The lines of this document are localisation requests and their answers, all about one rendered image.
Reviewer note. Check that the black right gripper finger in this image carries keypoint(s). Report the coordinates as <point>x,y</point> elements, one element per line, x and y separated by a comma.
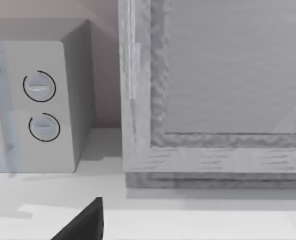
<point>88,222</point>

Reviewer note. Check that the pale microwave oven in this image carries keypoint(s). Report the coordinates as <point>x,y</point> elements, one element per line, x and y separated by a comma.
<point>50,150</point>

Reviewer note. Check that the pale round microwave knob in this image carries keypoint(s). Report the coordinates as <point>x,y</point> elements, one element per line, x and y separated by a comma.
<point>44,127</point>
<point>39,86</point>

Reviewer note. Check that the grey wooden cabinet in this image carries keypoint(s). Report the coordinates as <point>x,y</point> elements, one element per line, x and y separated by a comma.
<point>213,100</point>

